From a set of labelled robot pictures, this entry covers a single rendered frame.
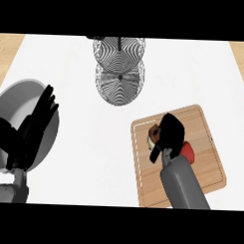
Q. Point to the chocolate cupcake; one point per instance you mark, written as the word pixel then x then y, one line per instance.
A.
pixel 154 136

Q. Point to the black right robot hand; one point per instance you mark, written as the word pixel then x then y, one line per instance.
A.
pixel 171 132

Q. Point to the grey round pan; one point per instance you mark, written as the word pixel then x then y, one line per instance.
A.
pixel 24 124

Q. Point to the wooden cutting board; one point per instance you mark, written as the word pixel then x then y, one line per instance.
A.
pixel 205 157

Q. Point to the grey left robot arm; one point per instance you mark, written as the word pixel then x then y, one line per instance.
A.
pixel 10 186

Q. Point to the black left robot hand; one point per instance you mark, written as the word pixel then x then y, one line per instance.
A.
pixel 33 134

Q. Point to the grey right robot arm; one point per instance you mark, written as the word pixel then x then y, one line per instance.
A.
pixel 183 182

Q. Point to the red round fruit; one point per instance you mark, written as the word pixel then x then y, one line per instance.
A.
pixel 188 153

